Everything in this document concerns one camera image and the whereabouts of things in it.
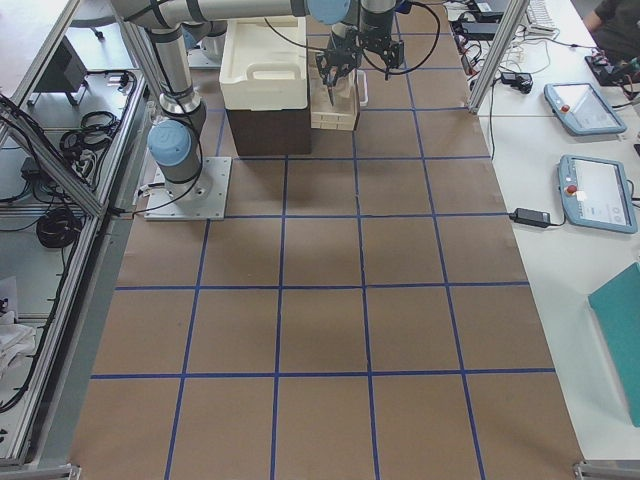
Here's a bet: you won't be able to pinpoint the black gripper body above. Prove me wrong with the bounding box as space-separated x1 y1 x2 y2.
316 27 361 76
360 32 404 62

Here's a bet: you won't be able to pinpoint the grey orange scissors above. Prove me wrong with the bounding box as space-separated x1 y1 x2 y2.
327 75 337 106

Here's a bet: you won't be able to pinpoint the wooden drawer with white handle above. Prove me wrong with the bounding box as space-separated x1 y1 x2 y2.
309 67 369 131

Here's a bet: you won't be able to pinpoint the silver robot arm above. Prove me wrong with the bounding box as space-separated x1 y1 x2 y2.
306 0 404 88
112 1 361 202

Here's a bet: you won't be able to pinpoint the dark wooden drawer cabinet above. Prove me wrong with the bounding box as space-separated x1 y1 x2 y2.
226 108 312 157

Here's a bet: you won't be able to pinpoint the white foam tray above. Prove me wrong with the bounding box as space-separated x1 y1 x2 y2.
219 16 308 111

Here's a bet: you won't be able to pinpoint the far teach pendant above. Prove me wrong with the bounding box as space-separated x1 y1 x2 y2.
543 83 627 136

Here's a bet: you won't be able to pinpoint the teach pendant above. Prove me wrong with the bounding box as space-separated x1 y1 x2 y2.
557 155 638 234
543 83 627 136

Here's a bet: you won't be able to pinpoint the black power adapter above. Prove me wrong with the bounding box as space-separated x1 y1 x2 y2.
509 208 551 229

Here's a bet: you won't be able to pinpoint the near teach pendant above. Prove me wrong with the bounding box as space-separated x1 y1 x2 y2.
557 155 638 234

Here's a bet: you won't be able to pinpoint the teal folder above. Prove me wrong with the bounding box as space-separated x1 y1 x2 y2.
588 262 639 427

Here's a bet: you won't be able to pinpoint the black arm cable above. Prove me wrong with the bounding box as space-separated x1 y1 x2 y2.
359 0 444 76
262 17 326 54

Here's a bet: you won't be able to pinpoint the aluminium frame post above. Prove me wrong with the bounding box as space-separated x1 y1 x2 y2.
468 0 529 114

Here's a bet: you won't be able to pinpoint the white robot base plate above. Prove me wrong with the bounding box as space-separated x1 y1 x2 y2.
143 157 232 221

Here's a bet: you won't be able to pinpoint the black cable coil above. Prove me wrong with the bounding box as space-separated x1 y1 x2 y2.
35 207 76 250

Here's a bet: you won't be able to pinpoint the aluminium frame rail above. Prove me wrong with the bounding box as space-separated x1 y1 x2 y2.
0 0 151 466

